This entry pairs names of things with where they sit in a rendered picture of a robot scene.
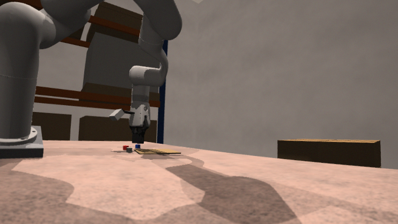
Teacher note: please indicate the tan flat mat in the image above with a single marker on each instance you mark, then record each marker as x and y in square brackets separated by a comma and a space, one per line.
[156, 151]

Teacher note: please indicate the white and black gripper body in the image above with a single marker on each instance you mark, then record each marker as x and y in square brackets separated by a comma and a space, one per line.
[140, 109]

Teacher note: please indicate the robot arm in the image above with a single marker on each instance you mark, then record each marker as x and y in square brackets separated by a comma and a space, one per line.
[24, 30]

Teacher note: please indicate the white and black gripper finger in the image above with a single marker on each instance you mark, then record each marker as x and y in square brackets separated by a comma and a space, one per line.
[134, 133]
[141, 131]

